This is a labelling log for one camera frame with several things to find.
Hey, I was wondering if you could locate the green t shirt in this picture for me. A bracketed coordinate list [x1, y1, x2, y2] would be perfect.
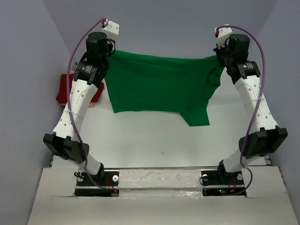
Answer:
[105, 51, 224, 127]

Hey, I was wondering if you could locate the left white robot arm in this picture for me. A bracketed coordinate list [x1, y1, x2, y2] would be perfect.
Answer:
[43, 32, 112, 185]

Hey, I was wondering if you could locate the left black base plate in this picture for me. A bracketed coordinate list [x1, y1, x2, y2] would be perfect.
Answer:
[74, 170, 120, 197]

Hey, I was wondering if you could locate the pink folded t shirt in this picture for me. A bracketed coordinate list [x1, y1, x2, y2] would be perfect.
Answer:
[70, 70, 95, 107]

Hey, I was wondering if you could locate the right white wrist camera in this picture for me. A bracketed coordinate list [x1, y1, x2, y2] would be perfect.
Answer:
[214, 24, 233, 49]

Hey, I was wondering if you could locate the white front platform board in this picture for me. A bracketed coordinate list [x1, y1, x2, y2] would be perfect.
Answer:
[29, 166, 298, 225]

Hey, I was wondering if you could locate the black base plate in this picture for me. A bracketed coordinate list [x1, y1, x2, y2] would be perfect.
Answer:
[199, 170, 246, 197]
[74, 170, 120, 197]

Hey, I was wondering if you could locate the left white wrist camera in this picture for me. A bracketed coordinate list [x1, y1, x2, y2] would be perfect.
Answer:
[101, 19, 120, 41]

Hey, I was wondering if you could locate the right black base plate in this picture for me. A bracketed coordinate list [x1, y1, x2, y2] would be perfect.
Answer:
[199, 170, 246, 197]

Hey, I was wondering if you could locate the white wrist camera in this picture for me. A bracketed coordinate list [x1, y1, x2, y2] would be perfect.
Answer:
[101, 19, 120, 41]
[214, 24, 233, 49]

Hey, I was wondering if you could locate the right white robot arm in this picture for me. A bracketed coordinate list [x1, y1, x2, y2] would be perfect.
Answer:
[214, 33, 288, 184]

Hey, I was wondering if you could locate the red folded t shirt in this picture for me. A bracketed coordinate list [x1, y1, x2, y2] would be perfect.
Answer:
[56, 74, 105, 106]

